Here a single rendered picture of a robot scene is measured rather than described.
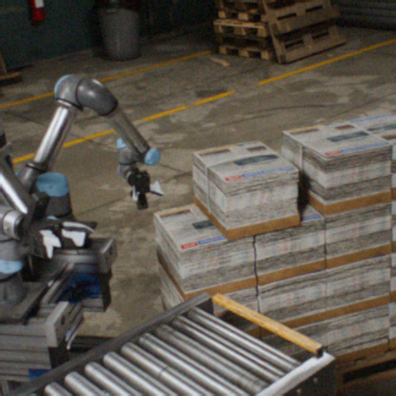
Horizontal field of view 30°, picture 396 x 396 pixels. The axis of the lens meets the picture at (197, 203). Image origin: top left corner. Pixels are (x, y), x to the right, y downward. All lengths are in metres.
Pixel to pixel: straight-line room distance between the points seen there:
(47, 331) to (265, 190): 0.90
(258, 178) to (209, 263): 0.36
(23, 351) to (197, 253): 0.69
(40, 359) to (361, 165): 1.35
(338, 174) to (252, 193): 0.36
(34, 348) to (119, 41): 7.46
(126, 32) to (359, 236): 7.04
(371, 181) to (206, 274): 0.72
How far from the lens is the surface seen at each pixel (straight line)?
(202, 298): 2.42
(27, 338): 2.53
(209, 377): 2.07
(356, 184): 2.89
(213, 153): 2.89
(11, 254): 2.14
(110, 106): 2.96
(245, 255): 2.78
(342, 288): 3.04
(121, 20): 9.64
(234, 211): 2.67
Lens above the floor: 2.03
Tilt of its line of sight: 23 degrees down
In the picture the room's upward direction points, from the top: 5 degrees counter-clockwise
